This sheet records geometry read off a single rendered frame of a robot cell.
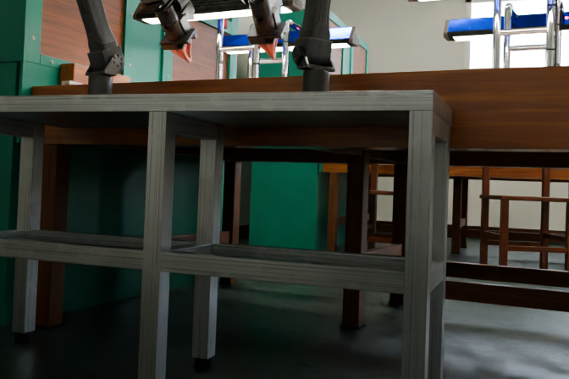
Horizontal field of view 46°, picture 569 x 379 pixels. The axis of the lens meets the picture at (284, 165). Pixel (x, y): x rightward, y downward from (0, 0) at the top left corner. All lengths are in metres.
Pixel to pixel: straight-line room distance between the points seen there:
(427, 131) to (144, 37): 1.71
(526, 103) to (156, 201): 0.86
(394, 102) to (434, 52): 5.90
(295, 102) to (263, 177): 3.65
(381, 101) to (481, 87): 0.36
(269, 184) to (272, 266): 3.62
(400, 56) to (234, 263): 5.98
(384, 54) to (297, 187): 2.77
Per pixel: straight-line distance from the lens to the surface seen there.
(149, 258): 1.51
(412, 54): 7.24
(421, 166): 1.30
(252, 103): 1.40
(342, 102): 1.34
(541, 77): 1.61
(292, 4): 2.15
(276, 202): 4.97
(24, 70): 2.30
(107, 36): 1.84
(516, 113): 1.60
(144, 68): 2.78
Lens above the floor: 0.48
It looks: 2 degrees up
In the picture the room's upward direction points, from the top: 2 degrees clockwise
